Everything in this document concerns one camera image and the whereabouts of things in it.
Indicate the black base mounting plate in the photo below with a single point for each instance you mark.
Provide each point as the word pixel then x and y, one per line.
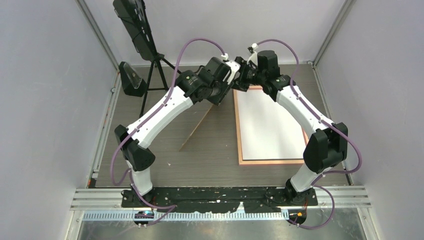
pixel 218 200

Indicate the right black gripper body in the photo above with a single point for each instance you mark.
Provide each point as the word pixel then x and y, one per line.
pixel 248 75

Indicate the aluminium rail front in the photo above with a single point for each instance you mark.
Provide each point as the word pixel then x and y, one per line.
pixel 105 204

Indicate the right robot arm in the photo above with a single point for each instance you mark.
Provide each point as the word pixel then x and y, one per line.
pixel 327 145

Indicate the cat photo print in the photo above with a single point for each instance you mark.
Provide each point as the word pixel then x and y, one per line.
pixel 268 129

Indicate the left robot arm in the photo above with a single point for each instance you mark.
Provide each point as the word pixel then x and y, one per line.
pixel 211 82

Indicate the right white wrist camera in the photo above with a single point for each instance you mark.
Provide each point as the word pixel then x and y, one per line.
pixel 253 58

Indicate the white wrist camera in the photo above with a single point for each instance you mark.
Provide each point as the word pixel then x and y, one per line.
pixel 234 68
pixel 253 58

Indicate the black wedge stand base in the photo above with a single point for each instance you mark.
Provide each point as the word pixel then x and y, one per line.
pixel 132 83

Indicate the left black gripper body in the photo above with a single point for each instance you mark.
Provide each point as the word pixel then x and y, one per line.
pixel 220 90

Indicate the brown cardboard backing board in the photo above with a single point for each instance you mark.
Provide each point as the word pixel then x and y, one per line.
pixel 195 128

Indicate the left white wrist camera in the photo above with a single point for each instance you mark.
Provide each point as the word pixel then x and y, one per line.
pixel 234 68

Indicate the pink wooden picture frame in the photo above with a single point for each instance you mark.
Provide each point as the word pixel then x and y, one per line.
pixel 265 162

